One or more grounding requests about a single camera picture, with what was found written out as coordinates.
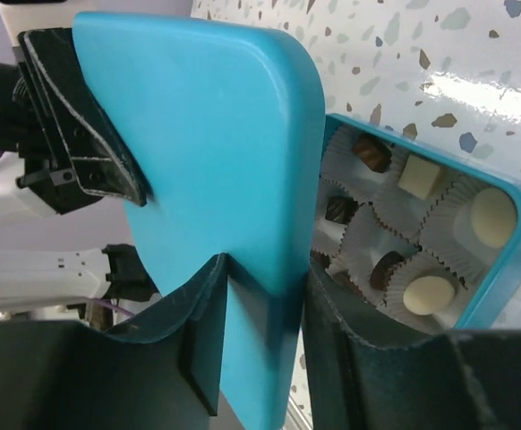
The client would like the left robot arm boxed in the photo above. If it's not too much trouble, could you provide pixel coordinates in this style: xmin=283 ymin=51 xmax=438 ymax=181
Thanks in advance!
xmin=0 ymin=28 xmax=157 ymax=313

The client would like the cream chocolate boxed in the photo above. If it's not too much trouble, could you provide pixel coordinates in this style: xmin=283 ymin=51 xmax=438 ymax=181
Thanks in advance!
xmin=397 ymin=155 xmax=446 ymax=200

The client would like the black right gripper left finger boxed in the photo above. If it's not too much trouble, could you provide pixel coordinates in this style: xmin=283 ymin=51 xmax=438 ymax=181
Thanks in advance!
xmin=0 ymin=254 xmax=227 ymax=429

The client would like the dark square chocolate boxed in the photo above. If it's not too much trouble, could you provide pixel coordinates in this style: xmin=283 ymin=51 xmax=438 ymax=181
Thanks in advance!
xmin=325 ymin=195 xmax=359 ymax=225

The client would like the brown fluted cup chocolate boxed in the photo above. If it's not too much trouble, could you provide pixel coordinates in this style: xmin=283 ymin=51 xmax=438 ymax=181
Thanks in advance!
xmin=369 ymin=251 xmax=405 ymax=290

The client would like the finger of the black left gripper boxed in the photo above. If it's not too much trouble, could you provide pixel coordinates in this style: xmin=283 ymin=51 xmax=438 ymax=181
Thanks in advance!
xmin=18 ymin=28 xmax=149 ymax=207

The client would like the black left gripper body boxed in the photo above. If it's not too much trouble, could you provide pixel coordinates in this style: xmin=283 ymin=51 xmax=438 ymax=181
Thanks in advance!
xmin=13 ymin=46 xmax=102 ymax=215

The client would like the white oval chocolate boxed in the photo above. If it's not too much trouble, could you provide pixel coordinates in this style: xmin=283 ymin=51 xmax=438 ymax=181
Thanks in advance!
xmin=403 ymin=275 xmax=456 ymax=316
xmin=470 ymin=187 xmax=517 ymax=249

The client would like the teal tin lid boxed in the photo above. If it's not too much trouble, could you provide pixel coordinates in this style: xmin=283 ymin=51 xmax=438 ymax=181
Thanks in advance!
xmin=73 ymin=12 xmax=325 ymax=429

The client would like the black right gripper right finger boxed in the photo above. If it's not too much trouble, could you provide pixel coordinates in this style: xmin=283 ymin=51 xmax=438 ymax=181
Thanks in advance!
xmin=303 ymin=264 xmax=521 ymax=429

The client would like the teal tin box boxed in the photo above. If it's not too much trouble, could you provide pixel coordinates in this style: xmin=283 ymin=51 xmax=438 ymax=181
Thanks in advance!
xmin=312 ymin=115 xmax=521 ymax=334

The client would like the brown rectangular chocolate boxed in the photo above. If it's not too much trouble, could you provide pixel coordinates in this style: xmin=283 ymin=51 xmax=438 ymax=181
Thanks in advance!
xmin=352 ymin=133 xmax=392 ymax=173

